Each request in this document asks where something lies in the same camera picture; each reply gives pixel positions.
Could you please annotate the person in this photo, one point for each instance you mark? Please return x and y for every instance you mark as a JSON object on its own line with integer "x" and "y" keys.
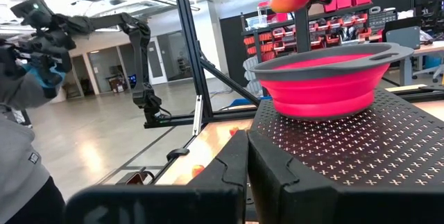
{"x": 21, "y": 168}

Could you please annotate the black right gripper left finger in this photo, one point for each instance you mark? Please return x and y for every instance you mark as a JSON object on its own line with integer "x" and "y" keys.
{"x": 229, "y": 168}

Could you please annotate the black aluminium table frame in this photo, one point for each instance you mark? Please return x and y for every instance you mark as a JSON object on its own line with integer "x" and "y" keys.
{"x": 189, "y": 43}

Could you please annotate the small orange yellow pepper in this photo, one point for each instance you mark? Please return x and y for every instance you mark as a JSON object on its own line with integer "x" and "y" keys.
{"x": 234, "y": 131}
{"x": 197, "y": 170}

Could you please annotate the red collapsible bowl grey rim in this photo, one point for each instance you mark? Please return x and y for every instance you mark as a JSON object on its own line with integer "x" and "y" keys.
{"x": 322, "y": 92}

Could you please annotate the black shelving with red bins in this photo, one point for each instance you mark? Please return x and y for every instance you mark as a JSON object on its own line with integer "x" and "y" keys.
{"x": 333, "y": 23}

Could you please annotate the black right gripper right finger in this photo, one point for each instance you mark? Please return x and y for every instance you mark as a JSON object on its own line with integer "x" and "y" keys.
{"x": 270, "y": 189}

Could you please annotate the black perforated metal riser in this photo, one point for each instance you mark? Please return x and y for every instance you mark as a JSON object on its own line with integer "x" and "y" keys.
{"x": 364, "y": 147}

